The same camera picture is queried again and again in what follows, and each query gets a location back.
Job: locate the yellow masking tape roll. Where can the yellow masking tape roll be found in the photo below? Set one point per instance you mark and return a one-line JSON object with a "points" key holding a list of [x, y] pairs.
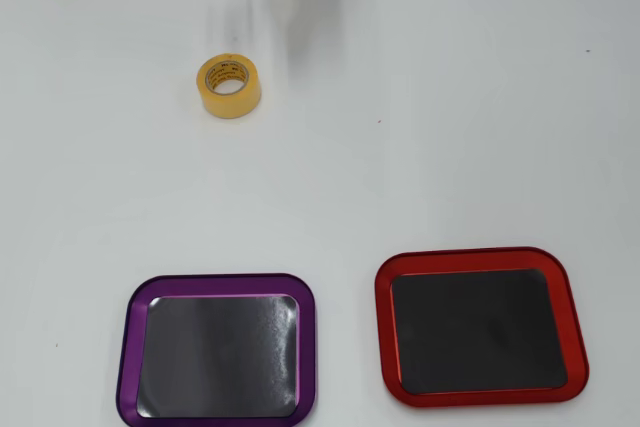
{"points": [[230, 104]]}

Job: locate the purple rectangular metal dish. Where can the purple rectangular metal dish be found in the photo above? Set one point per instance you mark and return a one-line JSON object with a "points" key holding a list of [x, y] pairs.
{"points": [[220, 357]]}

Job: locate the red rectangular metal dish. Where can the red rectangular metal dish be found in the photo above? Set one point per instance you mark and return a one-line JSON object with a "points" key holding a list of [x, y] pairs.
{"points": [[475, 332]]}

